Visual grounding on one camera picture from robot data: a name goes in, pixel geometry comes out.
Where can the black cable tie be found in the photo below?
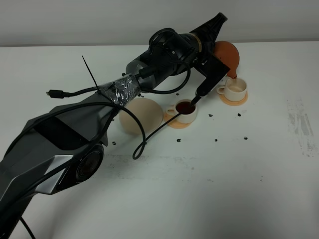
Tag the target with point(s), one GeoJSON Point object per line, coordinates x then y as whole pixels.
{"type": "Point", "coordinates": [114, 111]}

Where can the near orange round coaster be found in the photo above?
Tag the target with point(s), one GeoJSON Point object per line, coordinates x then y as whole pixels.
{"type": "Point", "coordinates": [177, 122]}

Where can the white teacup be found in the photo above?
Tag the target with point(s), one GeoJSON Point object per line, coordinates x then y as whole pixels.
{"type": "Point", "coordinates": [233, 89]}
{"type": "Point", "coordinates": [186, 110]}

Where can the far white teacup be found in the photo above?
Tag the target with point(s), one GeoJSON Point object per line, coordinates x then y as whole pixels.
{"type": "Point", "coordinates": [233, 89]}

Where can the brown clay teapot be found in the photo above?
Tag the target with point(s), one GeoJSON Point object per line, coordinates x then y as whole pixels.
{"type": "Point", "coordinates": [229, 55]}

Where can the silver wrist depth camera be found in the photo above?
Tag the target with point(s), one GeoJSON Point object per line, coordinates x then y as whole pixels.
{"type": "Point", "coordinates": [207, 86]}

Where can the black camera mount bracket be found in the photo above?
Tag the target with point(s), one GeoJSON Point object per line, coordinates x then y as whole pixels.
{"type": "Point", "coordinates": [212, 68]}

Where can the beige round teapot saucer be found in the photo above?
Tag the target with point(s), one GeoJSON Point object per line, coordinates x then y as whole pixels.
{"type": "Point", "coordinates": [148, 112]}

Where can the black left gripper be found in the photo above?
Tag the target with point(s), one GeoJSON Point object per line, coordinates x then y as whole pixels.
{"type": "Point", "coordinates": [198, 45]}

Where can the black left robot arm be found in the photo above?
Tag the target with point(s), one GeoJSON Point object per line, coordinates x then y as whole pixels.
{"type": "Point", "coordinates": [65, 147]}

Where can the near white teacup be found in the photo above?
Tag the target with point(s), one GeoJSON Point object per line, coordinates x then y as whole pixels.
{"type": "Point", "coordinates": [186, 110]}

